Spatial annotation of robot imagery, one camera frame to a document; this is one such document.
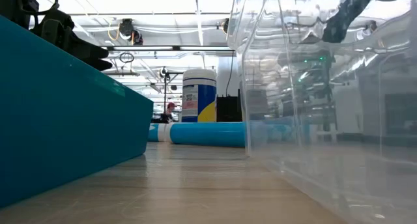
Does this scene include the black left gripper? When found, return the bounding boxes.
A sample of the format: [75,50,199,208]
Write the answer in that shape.
[30,8,113,72]

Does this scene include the blue silicone sealant tube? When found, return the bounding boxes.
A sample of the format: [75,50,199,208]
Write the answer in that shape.
[164,122,261,148]
[147,122,165,143]
[260,119,312,145]

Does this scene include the white blue wipes canister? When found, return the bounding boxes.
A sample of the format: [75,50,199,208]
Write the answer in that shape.
[180,68,218,123]

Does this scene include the teal plastic bin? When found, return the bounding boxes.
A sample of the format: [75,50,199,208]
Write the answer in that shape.
[0,14,154,209]

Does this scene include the black tripod stand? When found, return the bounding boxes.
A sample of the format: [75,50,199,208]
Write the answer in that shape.
[158,66,184,120]

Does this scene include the person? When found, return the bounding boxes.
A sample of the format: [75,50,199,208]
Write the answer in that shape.
[158,102,179,124]

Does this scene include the black perforated computer case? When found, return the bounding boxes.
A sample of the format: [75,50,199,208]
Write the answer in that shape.
[216,95,243,123]

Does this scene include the clear plastic bin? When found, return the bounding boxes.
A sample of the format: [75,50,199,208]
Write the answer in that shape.
[227,0,417,224]

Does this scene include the black overhead camera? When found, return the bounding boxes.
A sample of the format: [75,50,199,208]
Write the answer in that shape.
[117,18,144,46]

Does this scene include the black aluminium table frame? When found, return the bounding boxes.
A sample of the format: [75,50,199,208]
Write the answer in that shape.
[101,45,236,53]

